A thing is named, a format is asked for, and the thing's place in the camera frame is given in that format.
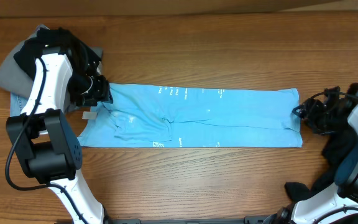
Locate light blue printed t-shirt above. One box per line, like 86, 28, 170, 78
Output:
78, 83, 303, 148

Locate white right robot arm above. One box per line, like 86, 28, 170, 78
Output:
264, 83, 358, 223

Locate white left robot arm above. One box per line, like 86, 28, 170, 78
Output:
5, 44, 113, 223

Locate black clothes pile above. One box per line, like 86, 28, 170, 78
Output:
284, 127, 358, 224

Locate folded black garment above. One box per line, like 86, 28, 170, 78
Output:
14, 28, 101, 78

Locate folded blue jeans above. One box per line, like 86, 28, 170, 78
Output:
10, 93, 27, 116

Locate folded grey garment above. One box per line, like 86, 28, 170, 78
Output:
0, 26, 103, 101

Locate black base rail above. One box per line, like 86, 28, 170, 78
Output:
102, 214, 277, 224

